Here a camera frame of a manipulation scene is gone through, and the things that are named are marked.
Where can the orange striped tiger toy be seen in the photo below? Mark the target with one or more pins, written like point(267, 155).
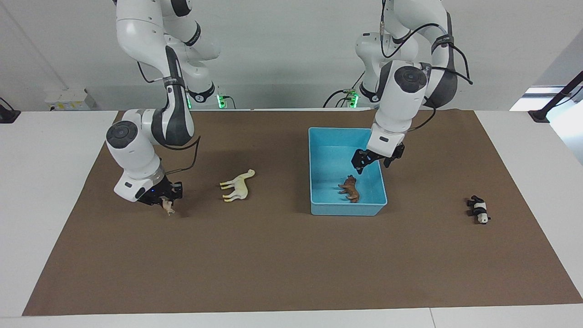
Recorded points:
point(169, 207)

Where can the brown lion toy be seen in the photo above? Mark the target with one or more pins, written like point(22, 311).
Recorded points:
point(350, 187)

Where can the light blue storage box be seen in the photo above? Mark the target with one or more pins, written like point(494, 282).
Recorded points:
point(325, 159)

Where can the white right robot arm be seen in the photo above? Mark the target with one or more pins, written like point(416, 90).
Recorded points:
point(145, 132)

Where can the white wall power box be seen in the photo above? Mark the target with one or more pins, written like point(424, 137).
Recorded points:
point(68, 98)

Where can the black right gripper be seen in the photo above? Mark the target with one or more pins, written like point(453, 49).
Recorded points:
point(155, 193)

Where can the green lit right arm base connector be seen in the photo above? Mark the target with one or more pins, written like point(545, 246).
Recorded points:
point(222, 101)

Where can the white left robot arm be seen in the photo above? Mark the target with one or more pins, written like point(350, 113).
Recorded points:
point(403, 86)

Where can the black and white panda toy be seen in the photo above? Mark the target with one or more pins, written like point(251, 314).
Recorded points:
point(479, 209)

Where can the cream white horse toy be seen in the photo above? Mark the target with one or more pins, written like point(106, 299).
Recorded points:
point(238, 186)

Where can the brown paper table mat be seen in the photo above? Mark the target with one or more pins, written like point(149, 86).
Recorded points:
point(282, 259)

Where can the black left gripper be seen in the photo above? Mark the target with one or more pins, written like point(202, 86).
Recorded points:
point(374, 155)

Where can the black angled camera stand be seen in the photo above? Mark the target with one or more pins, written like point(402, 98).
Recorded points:
point(553, 98)

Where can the green lit left arm base connector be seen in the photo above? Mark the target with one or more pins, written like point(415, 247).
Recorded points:
point(351, 98)

